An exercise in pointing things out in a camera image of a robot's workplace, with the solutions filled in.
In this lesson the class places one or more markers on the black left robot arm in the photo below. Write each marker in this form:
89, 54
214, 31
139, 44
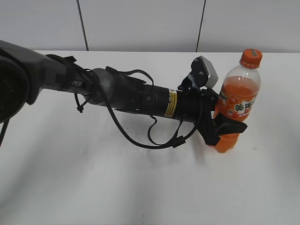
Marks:
24, 73

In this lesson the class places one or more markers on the orange soda bottle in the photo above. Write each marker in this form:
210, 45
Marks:
238, 93

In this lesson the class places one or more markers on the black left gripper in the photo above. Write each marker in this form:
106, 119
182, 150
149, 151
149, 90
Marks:
195, 106

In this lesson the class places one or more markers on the orange bottle cap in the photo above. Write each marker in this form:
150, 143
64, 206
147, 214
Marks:
251, 58

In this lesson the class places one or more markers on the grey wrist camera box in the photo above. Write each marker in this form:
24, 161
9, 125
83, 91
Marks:
202, 73

